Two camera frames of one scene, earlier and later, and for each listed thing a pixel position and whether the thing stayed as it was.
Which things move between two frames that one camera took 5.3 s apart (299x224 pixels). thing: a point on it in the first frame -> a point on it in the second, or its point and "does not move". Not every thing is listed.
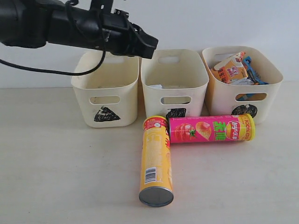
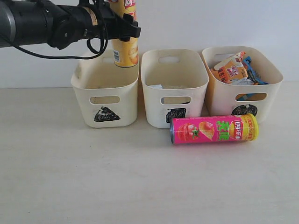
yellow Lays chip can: x=156 y=186 -> x=126 y=53
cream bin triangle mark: x=108 y=97 does not move
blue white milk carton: x=155 y=87 does not move
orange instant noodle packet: x=232 y=68 does not move
